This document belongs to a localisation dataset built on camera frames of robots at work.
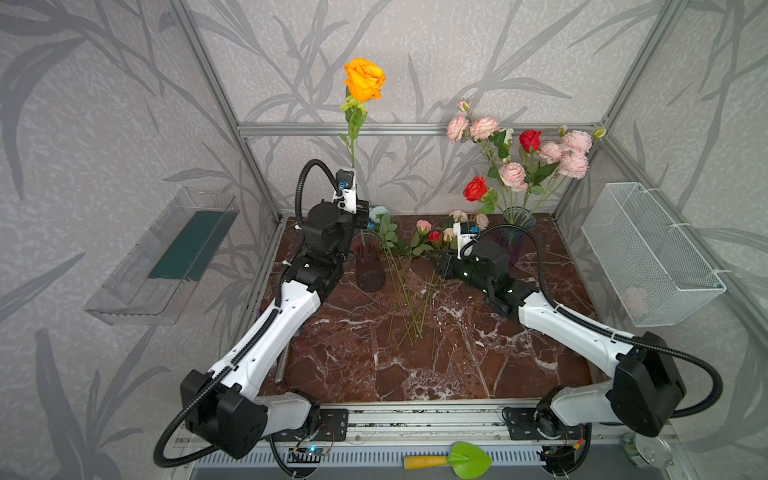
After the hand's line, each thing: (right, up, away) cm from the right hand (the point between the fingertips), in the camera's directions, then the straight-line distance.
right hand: (433, 242), depth 79 cm
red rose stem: (+13, +15, +5) cm, 21 cm away
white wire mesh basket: (+47, -6, -15) cm, 49 cm away
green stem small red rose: (+3, +1, +32) cm, 32 cm away
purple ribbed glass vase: (+28, +7, +14) cm, 32 cm away
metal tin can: (+46, -46, -14) cm, 66 cm away
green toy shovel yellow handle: (+7, -50, -12) cm, 52 cm away
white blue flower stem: (-14, +5, +29) cm, 32 cm away
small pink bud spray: (+14, +10, +36) cm, 40 cm away
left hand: (-19, +16, -11) cm, 27 cm away
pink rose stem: (+22, +18, +1) cm, 28 cm away
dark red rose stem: (+28, +20, +4) cm, 35 cm away
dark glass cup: (-19, -8, +16) cm, 26 cm away
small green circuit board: (-29, -50, -9) cm, 58 cm away
